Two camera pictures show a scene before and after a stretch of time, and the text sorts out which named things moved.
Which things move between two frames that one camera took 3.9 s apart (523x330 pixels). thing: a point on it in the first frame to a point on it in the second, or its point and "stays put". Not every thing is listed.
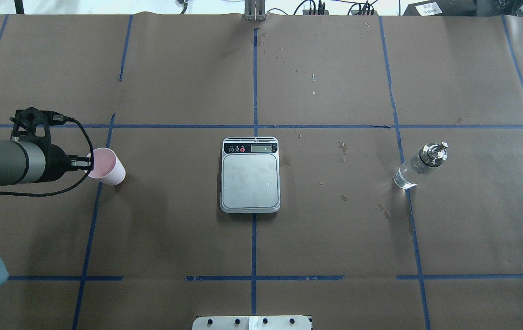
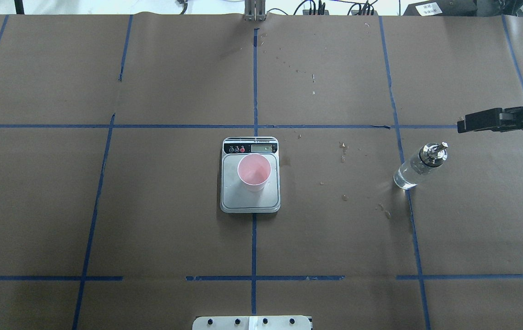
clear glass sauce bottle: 406,175 stays put
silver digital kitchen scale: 250,174 stays put
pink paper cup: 108,168 to 254,170
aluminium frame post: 254,11 stays put
